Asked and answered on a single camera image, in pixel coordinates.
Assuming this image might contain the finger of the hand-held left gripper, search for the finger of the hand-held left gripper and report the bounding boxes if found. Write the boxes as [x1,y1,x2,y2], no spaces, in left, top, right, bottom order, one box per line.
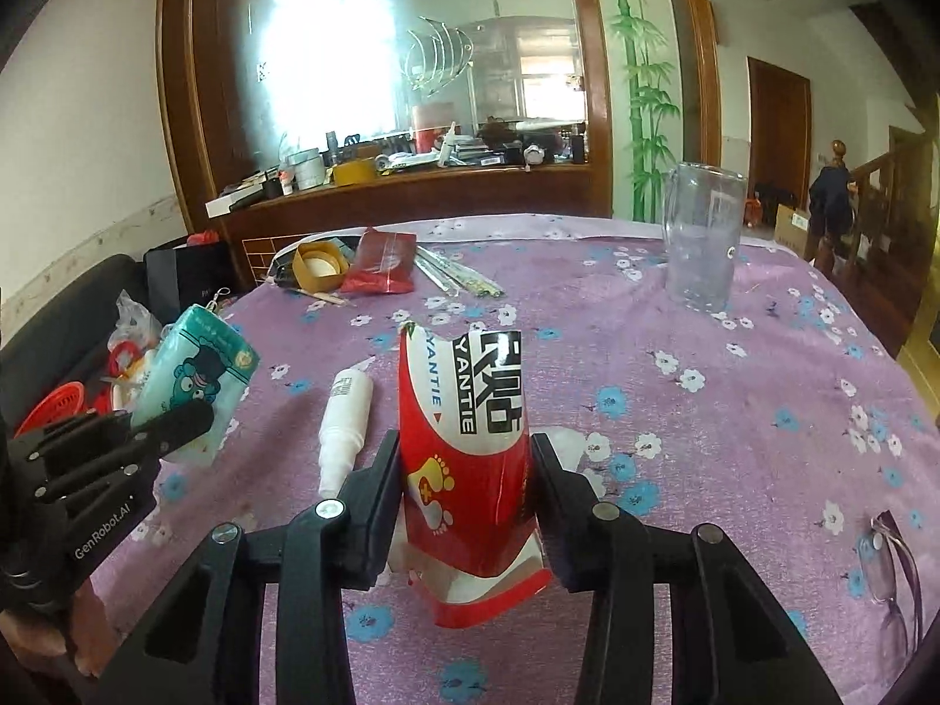
[13,400,216,509]

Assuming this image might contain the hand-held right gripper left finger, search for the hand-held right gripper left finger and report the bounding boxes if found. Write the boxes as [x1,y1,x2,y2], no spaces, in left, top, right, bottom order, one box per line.
[88,428,404,705]

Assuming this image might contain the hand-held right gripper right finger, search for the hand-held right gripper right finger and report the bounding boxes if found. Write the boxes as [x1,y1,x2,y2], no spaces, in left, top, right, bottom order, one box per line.
[530,432,845,705]

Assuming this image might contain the teal tissue pack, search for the teal tissue pack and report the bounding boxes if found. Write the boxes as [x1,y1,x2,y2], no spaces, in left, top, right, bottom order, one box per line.
[132,304,260,467]

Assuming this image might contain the red white packet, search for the red white packet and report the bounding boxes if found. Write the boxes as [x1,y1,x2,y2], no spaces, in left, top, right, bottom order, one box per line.
[397,323,553,629]

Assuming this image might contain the red plastic basket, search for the red plastic basket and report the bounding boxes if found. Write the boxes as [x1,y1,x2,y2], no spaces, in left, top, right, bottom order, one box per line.
[15,380,88,438]

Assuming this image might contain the white plastic bottle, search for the white plastic bottle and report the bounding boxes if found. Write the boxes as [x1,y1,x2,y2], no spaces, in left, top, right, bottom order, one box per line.
[317,356,375,501]

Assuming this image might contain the clear plastic bag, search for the clear plastic bag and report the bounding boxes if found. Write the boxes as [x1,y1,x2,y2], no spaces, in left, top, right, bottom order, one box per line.
[109,290,163,354]

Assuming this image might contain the black shopping bag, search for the black shopping bag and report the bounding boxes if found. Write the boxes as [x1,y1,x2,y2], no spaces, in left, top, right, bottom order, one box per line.
[143,239,234,320]

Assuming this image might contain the black leather sofa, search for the black leather sofa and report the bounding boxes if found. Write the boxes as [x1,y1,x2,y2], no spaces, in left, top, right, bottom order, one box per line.
[0,253,148,412]

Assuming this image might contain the purple floral tablecloth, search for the purple floral tablecloth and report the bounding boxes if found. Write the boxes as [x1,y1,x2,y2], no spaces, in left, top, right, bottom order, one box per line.
[88,214,935,705]

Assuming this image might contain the wooden chopstick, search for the wooden chopstick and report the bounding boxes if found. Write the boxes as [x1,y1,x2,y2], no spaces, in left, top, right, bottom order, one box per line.
[294,285,355,307]

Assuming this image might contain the brown tape roll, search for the brown tape roll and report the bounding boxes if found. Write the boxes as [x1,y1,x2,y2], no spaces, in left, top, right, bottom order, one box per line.
[292,242,352,293]

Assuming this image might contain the white flat box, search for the white flat box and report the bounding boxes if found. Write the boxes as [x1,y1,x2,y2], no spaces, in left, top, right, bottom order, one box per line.
[206,187,263,219]

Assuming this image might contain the red plastic pouch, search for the red plastic pouch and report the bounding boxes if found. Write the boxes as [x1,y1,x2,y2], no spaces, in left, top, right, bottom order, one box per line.
[341,227,418,296]

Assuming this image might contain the clear glass pitcher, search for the clear glass pitcher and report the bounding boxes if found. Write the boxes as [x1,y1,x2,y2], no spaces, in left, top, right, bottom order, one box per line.
[663,162,748,313]

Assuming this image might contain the eyeglasses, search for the eyeglasses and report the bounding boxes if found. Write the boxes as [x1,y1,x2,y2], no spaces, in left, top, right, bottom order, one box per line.
[855,514,924,659]

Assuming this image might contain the wooden counter cabinet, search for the wooden counter cabinet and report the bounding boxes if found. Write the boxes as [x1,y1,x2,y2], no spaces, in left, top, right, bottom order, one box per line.
[206,162,614,291]

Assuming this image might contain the cardboard box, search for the cardboard box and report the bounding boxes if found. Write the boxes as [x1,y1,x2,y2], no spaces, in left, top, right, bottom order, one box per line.
[774,204,813,260]

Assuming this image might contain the red box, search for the red box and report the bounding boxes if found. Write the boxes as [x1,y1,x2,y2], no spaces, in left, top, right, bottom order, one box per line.
[411,104,451,155]

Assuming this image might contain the wooden staircase railing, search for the wooden staircase railing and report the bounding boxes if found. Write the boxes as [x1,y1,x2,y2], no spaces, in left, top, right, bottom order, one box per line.
[815,125,940,354]

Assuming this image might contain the wooden door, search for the wooden door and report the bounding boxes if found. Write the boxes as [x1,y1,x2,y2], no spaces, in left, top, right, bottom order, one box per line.
[747,57,813,207]

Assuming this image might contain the wooden arch frame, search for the wooden arch frame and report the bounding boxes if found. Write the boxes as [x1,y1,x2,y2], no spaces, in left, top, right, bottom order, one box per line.
[156,0,724,236]

